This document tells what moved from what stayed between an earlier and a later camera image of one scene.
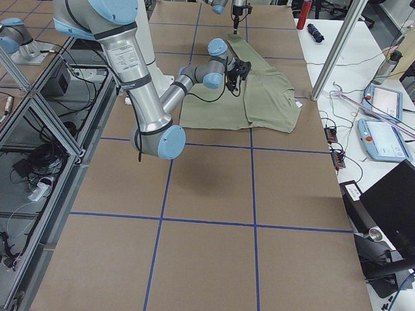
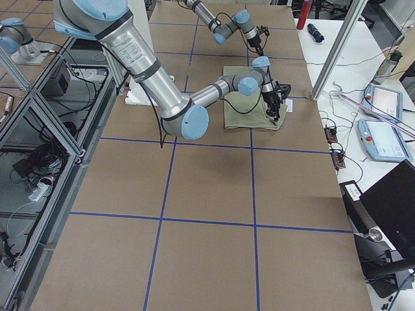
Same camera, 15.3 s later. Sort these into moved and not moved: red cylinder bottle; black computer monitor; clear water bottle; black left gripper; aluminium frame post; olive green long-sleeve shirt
Moved: olive green long-sleeve shirt; black left gripper
Not moved: black computer monitor; red cylinder bottle; clear water bottle; aluminium frame post
